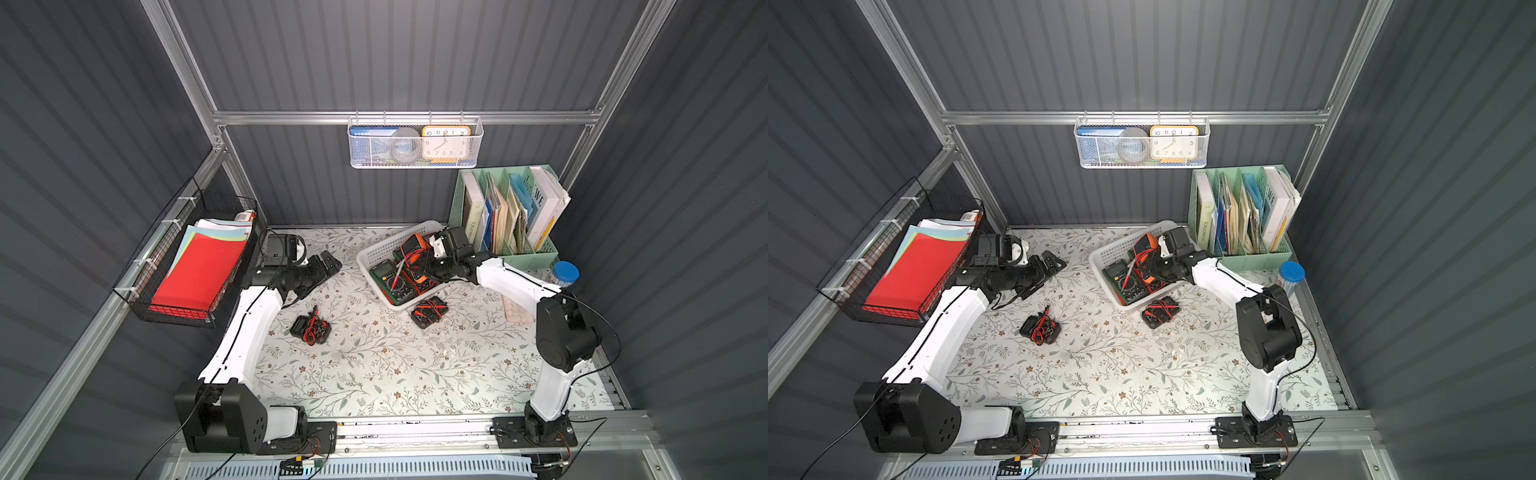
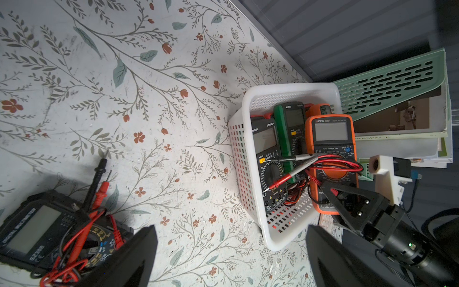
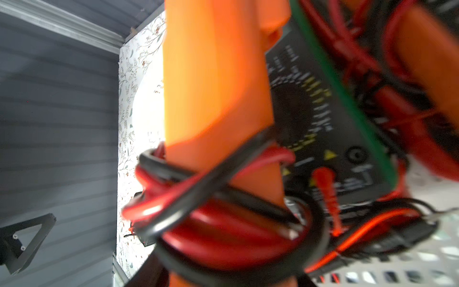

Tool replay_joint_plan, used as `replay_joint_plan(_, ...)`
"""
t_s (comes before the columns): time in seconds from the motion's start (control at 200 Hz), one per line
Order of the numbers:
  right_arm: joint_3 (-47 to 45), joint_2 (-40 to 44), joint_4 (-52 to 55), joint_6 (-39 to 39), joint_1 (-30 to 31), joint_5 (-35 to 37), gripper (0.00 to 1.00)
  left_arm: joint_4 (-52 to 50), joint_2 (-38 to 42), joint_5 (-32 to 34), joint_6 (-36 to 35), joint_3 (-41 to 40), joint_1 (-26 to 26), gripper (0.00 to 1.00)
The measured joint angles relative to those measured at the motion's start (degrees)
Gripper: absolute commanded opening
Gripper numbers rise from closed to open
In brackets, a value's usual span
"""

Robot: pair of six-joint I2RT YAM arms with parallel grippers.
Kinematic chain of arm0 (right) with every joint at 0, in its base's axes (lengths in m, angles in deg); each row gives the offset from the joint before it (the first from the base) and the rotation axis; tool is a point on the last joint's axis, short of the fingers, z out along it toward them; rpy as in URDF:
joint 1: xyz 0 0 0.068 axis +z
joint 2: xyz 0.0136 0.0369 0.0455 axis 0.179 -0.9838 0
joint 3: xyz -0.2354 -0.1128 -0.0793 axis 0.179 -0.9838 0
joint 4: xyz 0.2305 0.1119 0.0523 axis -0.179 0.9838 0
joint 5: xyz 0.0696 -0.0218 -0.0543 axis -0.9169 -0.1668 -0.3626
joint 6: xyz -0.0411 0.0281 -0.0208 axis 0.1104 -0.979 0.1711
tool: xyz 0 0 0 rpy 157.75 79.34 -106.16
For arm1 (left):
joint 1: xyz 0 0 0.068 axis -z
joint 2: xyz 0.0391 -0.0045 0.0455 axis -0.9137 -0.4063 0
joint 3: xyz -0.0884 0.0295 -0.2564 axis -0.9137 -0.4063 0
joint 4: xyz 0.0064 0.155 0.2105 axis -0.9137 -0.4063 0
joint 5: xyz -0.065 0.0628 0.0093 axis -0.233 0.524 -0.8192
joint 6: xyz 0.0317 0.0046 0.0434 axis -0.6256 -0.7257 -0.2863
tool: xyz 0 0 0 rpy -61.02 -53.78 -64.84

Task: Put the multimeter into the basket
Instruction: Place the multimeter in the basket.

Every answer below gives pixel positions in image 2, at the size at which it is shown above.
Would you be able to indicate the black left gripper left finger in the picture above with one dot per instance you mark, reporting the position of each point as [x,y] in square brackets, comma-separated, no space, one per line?
[130,266]

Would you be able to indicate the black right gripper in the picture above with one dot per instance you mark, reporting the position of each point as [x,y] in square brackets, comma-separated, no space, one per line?
[366,213]

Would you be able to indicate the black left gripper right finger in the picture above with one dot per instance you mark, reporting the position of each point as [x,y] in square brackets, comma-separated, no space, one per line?
[335,266]

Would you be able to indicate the tiny black multimeter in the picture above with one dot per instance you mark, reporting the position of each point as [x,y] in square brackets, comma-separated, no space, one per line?
[60,241]

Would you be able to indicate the orange multimeter diagonal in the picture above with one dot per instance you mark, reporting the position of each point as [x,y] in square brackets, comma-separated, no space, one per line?
[331,156]

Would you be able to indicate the dark green multimeter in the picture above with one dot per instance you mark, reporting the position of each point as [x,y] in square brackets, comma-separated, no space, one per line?
[268,150]
[290,124]

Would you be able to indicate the orange multimeter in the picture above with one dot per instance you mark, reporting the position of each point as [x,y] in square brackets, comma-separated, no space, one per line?
[318,110]

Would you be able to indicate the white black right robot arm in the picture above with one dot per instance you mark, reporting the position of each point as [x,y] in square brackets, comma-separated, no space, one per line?
[422,257]

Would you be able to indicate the white plastic perforated basket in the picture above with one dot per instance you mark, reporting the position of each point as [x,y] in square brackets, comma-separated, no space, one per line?
[282,225]

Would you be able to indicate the green desktop file organizer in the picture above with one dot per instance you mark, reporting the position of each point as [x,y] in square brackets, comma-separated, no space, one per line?
[402,110]

